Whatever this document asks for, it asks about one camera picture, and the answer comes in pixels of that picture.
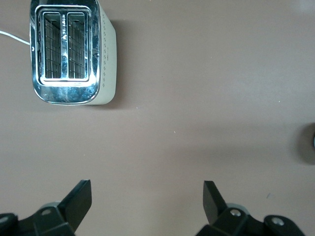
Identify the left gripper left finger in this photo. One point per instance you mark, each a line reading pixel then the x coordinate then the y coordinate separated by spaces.
pixel 73 206

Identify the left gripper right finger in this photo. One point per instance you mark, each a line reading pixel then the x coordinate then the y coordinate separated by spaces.
pixel 214 209

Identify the beige chrome toaster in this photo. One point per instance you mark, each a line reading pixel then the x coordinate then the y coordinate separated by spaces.
pixel 64 49

